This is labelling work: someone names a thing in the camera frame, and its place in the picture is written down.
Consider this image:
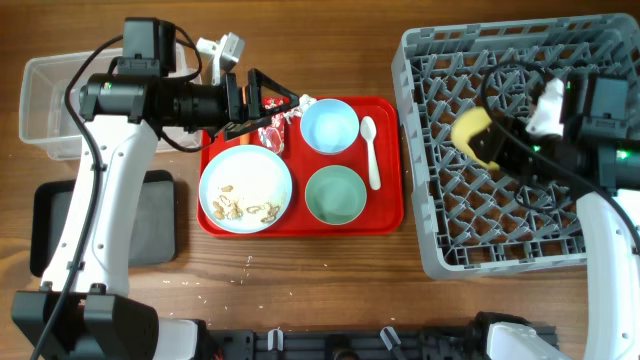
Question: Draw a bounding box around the grey dishwasher rack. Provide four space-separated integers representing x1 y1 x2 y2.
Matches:
391 13 639 280

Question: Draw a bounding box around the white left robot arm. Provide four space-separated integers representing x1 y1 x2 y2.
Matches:
11 17 299 359

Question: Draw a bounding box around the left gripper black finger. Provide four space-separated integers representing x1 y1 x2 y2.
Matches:
247 68 300 120
223 119 272 141

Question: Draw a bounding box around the light blue bowl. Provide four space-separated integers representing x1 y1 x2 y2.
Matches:
300 99 360 155

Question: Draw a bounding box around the yellow cup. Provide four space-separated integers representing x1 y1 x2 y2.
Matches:
450 107 500 171

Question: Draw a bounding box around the white plastic spoon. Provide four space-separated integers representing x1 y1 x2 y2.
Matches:
360 116 381 191

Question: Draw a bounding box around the light blue plate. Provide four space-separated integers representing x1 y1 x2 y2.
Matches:
199 145 293 235

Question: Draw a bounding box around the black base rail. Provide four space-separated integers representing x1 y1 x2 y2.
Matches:
210 327 489 360

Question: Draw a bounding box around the red plastic tray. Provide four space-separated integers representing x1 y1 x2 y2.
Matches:
196 95 405 238

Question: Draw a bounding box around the red snack wrapper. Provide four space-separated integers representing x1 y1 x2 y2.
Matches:
258 113 290 155

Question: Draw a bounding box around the clear plastic bin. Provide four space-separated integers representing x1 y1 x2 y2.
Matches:
19 44 201 160

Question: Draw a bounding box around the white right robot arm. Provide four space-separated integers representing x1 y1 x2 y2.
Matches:
452 74 639 359

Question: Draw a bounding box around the orange carrot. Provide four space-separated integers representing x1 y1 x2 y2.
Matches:
239 134 250 145

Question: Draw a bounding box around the green bowl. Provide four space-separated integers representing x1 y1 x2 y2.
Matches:
304 165 367 226

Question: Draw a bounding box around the black tray bin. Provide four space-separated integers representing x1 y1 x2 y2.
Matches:
30 170 177 277

